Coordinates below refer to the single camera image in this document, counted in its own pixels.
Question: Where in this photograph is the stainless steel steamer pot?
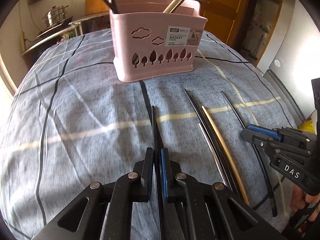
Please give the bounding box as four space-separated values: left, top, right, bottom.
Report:
43 5 68 28

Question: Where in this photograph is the white board panel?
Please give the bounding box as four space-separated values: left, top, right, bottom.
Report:
260 0 319 127

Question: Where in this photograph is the blue plaid tablecloth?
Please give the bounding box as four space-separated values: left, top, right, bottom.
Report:
1 30 294 239

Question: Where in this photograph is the black induction cooker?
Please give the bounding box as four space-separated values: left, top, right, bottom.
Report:
37 17 72 38

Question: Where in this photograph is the pink plastic utensil basket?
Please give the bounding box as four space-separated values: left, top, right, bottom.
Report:
109 0 207 83

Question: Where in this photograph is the silver metal chopstick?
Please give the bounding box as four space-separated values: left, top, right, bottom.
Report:
198 122 229 186

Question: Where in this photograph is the metal kitchen shelf table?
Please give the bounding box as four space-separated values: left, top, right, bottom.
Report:
22 12 110 65

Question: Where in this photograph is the right hand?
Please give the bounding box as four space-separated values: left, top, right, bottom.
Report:
290 185 319 212

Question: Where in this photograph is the wooden door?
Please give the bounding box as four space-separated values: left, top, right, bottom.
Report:
197 0 248 47

